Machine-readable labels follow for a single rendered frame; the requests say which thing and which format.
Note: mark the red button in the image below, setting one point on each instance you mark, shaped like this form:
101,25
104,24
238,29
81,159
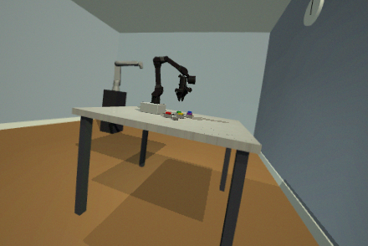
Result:
168,115

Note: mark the yellow button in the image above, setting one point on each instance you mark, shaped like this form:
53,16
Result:
180,115

